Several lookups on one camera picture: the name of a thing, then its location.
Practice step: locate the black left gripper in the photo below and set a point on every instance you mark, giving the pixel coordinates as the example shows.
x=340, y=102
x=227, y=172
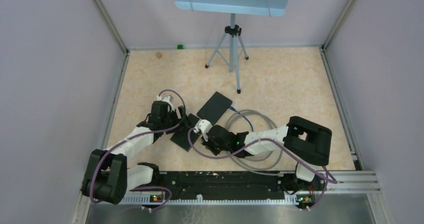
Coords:
x=174, y=114

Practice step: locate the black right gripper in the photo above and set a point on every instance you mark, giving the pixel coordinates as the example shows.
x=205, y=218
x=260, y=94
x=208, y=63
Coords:
x=208, y=145

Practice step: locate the black mat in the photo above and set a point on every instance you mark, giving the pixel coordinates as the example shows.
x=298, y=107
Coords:
x=180, y=137

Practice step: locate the black network switch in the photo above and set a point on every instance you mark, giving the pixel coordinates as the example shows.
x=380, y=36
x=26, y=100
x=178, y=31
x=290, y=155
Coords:
x=214, y=108

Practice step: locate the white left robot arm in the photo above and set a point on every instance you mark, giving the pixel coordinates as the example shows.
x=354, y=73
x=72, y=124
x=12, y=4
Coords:
x=107, y=177

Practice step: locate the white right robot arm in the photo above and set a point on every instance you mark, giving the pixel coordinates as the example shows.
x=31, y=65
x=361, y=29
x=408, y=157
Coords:
x=307, y=142

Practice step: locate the small wooden cube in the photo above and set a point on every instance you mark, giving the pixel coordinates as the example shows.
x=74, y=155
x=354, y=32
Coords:
x=159, y=55

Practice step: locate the light blue tripod stand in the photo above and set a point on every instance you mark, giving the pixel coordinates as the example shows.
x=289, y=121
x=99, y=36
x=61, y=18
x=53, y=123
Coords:
x=237, y=48

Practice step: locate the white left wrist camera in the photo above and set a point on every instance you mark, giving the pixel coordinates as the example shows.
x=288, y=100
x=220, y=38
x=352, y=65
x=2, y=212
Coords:
x=167, y=99

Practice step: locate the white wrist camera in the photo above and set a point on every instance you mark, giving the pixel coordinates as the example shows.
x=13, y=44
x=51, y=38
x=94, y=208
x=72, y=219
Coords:
x=167, y=99
x=203, y=126

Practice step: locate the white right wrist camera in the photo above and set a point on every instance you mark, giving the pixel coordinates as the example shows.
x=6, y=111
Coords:
x=203, y=126

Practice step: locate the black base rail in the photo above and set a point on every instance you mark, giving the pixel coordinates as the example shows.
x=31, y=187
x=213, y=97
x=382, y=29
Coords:
x=234, y=185

